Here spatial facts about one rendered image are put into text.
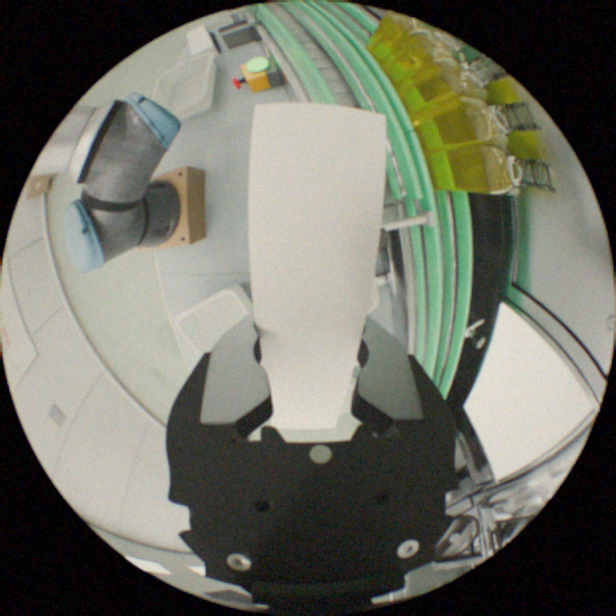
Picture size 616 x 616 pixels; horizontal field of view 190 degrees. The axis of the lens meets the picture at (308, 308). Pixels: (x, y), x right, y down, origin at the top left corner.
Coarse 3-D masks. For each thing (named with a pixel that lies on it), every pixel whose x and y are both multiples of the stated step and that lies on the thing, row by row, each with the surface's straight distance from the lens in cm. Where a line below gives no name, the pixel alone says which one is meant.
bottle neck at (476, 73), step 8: (480, 56) 26; (464, 64) 27; (472, 64) 26; (480, 64) 26; (488, 64) 25; (496, 64) 25; (472, 72) 26; (480, 72) 26; (488, 72) 25; (496, 72) 25; (504, 72) 25; (480, 80) 26; (488, 80) 26; (496, 80) 26
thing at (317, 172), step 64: (256, 128) 10; (320, 128) 10; (384, 128) 11; (256, 192) 9; (320, 192) 9; (256, 256) 10; (320, 256) 9; (256, 320) 11; (320, 320) 11; (320, 384) 14
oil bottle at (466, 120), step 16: (464, 96) 26; (432, 112) 29; (448, 112) 27; (464, 112) 25; (480, 112) 24; (416, 128) 32; (432, 128) 29; (448, 128) 27; (464, 128) 25; (480, 128) 24; (496, 128) 24; (432, 144) 30; (448, 144) 28; (464, 144) 26; (496, 144) 26
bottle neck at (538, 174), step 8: (512, 160) 24; (520, 160) 23; (528, 160) 23; (536, 160) 23; (512, 168) 23; (520, 168) 23; (528, 168) 22; (536, 168) 22; (544, 168) 22; (552, 168) 23; (512, 176) 23; (520, 176) 23; (528, 176) 22; (536, 176) 22; (544, 176) 21; (552, 176) 24; (520, 184) 24; (528, 184) 23; (536, 184) 22; (544, 184) 22; (552, 184) 23; (552, 192) 22
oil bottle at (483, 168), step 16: (480, 144) 24; (432, 160) 30; (448, 160) 28; (464, 160) 25; (480, 160) 24; (496, 160) 23; (432, 176) 31; (448, 176) 28; (464, 176) 26; (480, 176) 24; (496, 176) 23; (480, 192) 25; (496, 192) 24; (512, 192) 24
